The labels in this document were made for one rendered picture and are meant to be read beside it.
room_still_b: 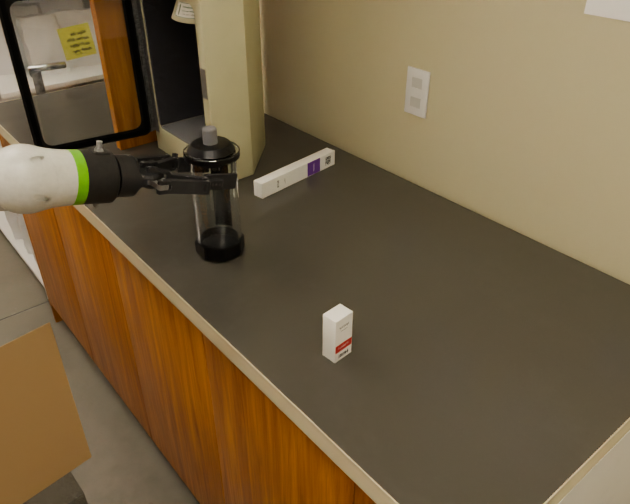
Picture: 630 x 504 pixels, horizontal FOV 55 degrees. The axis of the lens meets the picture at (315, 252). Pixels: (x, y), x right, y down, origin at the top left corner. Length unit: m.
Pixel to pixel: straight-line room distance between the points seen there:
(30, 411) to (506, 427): 0.65
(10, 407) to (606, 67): 1.10
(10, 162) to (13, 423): 0.39
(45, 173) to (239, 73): 0.64
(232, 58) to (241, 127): 0.17
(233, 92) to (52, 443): 0.92
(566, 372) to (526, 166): 0.51
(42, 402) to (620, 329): 0.94
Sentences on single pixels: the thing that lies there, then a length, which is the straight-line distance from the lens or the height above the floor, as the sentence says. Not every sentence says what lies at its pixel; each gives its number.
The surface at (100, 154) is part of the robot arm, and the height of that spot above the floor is 1.23.
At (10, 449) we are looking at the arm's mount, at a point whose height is 1.04.
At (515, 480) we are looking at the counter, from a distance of 0.91.
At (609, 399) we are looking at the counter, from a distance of 1.07.
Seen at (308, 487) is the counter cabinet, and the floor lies 0.71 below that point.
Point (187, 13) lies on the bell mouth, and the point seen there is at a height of 1.34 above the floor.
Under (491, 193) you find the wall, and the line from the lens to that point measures 1.48.
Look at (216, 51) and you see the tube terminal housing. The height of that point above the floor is 1.27.
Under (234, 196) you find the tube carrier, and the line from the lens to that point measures 1.21.
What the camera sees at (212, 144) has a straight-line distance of 1.18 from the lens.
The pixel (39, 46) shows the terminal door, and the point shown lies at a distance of 1.66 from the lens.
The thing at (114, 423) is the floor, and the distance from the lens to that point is 2.28.
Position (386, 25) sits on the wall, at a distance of 1.59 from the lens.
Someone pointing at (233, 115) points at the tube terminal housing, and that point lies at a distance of 1.52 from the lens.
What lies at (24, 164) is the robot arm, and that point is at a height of 1.26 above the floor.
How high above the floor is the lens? 1.64
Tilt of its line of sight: 33 degrees down
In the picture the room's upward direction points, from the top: straight up
